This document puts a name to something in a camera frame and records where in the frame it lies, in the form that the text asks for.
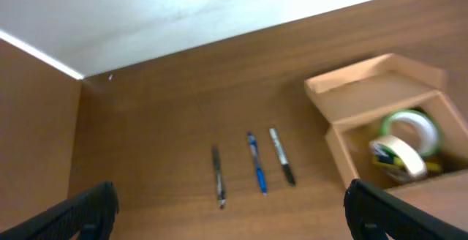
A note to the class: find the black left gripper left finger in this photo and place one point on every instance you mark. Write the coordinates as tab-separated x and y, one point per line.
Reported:
89	215

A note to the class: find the blue pen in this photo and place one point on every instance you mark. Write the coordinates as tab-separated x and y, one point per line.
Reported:
258	168

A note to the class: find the cardboard box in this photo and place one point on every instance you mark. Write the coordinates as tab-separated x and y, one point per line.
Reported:
356	99

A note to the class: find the green tape roll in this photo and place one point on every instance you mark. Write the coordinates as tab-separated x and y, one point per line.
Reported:
427	130

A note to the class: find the black sharpie marker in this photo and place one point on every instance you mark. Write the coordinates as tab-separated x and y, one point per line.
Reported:
282	157

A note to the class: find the yellow highlighter marker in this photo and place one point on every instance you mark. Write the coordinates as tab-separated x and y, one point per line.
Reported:
398	163

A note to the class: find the white masking tape roll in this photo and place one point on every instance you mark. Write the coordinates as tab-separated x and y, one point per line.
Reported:
389	145

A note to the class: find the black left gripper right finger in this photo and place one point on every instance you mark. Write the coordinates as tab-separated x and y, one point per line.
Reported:
372	213

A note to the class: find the black silver pen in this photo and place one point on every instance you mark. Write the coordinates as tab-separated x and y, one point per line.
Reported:
220	188

